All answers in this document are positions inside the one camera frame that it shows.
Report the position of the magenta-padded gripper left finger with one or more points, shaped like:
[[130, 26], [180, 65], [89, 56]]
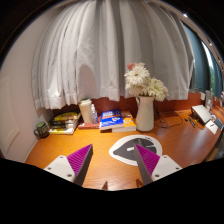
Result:
[[61, 166]]

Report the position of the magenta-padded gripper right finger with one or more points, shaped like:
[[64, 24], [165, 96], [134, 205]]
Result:
[[161, 166]]

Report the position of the white and grey mouse pad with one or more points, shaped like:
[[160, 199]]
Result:
[[116, 156]]

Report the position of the dark book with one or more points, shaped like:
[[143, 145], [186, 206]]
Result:
[[63, 126], [63, 122]]

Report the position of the dark mug with green inside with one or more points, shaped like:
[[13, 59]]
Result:
[[42, 130]]

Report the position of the red book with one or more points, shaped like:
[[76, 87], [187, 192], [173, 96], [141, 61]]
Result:
[[87, 125]]

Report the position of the yellow and black book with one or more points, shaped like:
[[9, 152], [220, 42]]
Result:
[[65, 116]]

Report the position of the thick white book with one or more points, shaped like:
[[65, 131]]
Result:
[[125, 129]]

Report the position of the white ceramic vase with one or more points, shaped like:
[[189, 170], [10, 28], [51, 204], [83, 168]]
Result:
[[145, 115]]

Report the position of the orange book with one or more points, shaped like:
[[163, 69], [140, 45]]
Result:
[[129, 120]]

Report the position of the cream tumbler with lid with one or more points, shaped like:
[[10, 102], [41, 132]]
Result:
[[85, 111]]

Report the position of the small clear plastic bottle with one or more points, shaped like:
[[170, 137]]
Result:
[[94, 116]]

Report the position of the white flat device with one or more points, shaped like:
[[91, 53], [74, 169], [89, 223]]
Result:
[[201, 114]]

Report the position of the blue book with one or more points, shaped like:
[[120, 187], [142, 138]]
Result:
[[110, 119]]

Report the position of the white flower bunch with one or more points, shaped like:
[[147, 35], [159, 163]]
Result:
[[143, 81]]

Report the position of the dark teal curtain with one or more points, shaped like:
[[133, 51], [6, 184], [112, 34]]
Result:
[[200, 66]]

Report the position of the white pleated curtain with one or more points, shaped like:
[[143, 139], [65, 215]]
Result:
[[110, 50]]

